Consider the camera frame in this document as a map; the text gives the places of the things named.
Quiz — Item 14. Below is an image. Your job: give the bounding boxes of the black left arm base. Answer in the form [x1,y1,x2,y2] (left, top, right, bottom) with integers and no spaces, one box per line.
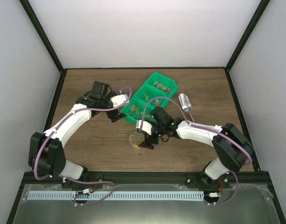
[61,171,104,189]

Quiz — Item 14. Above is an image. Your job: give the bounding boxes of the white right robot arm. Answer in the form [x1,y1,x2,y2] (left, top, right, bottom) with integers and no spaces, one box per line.
[136,107,254,188]

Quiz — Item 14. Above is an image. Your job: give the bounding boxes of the green bin with popsicle candies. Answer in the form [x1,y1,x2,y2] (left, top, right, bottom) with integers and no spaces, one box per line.
[144,72,179,98]

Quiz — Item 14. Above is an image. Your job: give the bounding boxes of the cream jar lid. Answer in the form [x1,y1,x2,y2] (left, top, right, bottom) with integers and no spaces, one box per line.
[129,131,145,147]

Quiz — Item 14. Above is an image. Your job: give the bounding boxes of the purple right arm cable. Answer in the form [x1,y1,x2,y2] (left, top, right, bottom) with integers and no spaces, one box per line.
[142,97,254,206]

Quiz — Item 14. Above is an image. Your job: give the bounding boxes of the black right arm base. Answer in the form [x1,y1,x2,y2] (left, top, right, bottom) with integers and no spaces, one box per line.
[186,172,229,189]

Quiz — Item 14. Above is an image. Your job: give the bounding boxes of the light blue slotted cable duct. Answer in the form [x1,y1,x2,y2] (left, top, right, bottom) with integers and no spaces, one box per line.
[27,191,204,201]

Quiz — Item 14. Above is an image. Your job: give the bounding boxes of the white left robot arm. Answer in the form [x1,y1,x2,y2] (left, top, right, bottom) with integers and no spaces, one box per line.
[28,81,132,189]

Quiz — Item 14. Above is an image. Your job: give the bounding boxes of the green bin with star candies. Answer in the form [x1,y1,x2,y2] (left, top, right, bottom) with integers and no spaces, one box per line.
[120,97,155,124]

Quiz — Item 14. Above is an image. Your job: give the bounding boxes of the silver metal scoop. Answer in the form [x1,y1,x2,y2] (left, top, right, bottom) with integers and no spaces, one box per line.
[179,93,194,122]

